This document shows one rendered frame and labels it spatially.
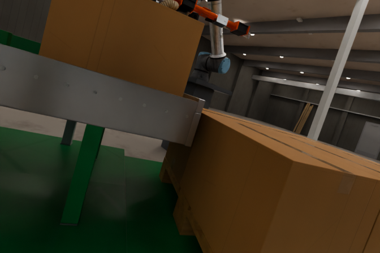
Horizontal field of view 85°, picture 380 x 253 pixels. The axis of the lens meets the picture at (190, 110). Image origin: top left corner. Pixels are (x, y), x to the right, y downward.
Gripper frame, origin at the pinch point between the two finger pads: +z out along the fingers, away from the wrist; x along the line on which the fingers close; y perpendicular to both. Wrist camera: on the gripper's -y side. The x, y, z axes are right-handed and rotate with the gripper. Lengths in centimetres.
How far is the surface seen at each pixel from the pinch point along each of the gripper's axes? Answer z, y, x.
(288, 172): 80, -17, -57
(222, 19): 2.8, -18.9, -0.1
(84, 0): 21, 45, -24
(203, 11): 2.8, -7.0, -0.4
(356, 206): 80, -46, -62
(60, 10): 21, 52, -31
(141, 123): 35, 12, -63
